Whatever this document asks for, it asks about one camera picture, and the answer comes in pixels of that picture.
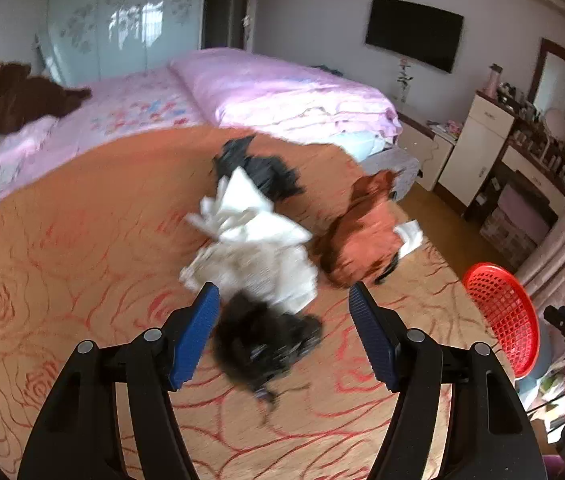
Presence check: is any red plastic mesh basket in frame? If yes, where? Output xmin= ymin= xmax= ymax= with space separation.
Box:
xmin=463 ymin=262 xmax=541 ymax=379

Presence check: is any dark wood dressing table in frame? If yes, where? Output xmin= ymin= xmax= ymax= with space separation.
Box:
xmin=468 ymin=84 xmax=565 ymax=230

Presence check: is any glass door wardrobe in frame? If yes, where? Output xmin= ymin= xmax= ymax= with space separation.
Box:
xmin=36 ymin=0 xmax=203 ymax=87

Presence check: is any pink quilt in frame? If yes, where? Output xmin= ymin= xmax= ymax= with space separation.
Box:
xmin=168 ymin=48 xmax=402 ymax=142

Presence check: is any vase with flower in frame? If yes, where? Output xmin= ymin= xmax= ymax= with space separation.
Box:
xmin=397 ymin=58 xmax=413 ymax=104

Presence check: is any pink thermos bottle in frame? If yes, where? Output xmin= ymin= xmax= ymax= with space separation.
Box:
xmin=483 ymin=63 xmax=503 ymax=99

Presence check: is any light blue plastic stool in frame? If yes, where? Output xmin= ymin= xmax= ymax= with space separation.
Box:
xmin=516 ymin=322 xmax=565 ymax=411

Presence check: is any purple cushioned stool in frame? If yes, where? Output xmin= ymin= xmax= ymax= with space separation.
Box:
xmin=480 ymin=184 xmax=549 ymax=269

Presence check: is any black fuzzy cloth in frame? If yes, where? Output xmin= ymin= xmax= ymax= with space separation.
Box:
xmin=212 ymin=292 xmax=324 ymax=408

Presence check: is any bed with grey cover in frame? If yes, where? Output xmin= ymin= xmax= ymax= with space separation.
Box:
xmin=0 ymin=48 xmax=402 ymax=200

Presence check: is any black wall television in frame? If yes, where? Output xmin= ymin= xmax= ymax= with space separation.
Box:
xmin=365 ymin=0 xmax=465 ymax=74

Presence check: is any floral pink bed sheet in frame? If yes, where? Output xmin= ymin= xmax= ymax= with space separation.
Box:
xmin=0 ymin=66 xmax=204 ymax=201

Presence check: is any black crumpled plastic bag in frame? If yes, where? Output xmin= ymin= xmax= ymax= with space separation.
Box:
xmin=213 ymin=134 xmax=304 ymax=202

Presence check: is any white paper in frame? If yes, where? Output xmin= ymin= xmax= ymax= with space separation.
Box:
xmin=179 ymin=167 xmax=319 ymax=314

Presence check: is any brown plush bear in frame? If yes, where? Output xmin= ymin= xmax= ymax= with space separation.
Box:
xmin=0 ymin=63 xmax=92 ymax=136

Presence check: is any orange crumpled bag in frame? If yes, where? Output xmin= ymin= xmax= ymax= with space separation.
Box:
xmin=313 ymin=170 xmax=403 ymax=288

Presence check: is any orange rose patterned blanket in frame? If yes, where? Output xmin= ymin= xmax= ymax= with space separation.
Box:
xmin=0 ymin=124 xmax=514 ymax=480

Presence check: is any white tall cabinet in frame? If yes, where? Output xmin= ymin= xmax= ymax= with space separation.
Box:
xmin=433 ymin=91 xmax=515 ymax=216

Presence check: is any low white tv cabinet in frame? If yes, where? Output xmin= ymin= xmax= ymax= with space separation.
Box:
xmin=397 ymin=106 xmax=455 ymax=192

